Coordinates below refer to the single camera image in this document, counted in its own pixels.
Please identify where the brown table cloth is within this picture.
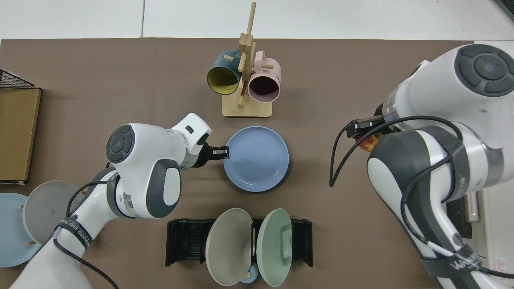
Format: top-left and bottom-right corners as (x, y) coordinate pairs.
(0, 38), (482, 289)

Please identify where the red yellow apple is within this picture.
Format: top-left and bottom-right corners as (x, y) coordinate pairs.
(359, 134), (384, 152)

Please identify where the beige grey plate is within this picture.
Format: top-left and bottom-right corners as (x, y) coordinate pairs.
(205, 208), (254, 287)

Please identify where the small blue round thing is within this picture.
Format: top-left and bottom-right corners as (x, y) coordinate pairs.
(240, 263), (259, 285)

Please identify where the wooden cup stand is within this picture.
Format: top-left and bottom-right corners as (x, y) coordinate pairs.
(222, 2), (273, 118)

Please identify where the teal mug yellow inside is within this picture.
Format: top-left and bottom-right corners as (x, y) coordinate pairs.
(206, 49), (243, 96)

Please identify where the green plate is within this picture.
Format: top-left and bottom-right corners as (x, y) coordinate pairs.
(256, 208), (293, 288)

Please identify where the black dish rack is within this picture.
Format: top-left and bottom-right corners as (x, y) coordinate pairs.
(165, 218), (313, 267)

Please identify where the wire basket wooden floor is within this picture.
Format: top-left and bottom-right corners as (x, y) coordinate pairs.
(0, 69), (42, 185)

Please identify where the pale blue plate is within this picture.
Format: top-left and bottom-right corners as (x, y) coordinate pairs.
(0, 193), (43, 268)

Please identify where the dark ribbed object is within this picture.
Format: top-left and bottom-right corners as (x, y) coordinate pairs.
(493, 0), (514, 21)

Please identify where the wooden peg plate rack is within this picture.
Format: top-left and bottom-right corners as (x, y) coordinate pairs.
(18, 189), (87, 247)

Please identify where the pale toaster oven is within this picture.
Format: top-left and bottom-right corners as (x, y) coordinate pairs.
(445, 188), (514, 281)

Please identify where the light grey plate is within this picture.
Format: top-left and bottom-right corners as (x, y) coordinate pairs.
(22, 180), (84, 245)

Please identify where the pink mug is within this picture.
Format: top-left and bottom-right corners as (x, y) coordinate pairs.
(247, 50), (281, 103)

